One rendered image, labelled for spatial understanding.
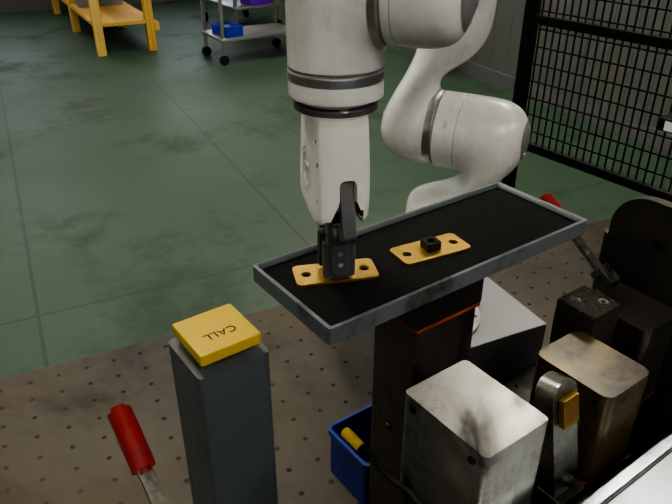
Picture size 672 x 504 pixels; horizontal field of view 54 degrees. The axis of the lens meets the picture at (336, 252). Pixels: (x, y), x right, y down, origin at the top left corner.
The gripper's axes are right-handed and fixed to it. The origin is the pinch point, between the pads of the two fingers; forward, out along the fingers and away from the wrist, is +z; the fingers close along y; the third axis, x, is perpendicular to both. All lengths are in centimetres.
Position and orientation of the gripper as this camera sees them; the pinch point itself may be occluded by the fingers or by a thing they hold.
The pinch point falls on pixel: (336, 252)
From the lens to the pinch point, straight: 66.0
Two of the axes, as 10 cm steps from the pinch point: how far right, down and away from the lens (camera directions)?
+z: 0.0, 8.7, 4.9
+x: 9.8, -1.0, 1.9
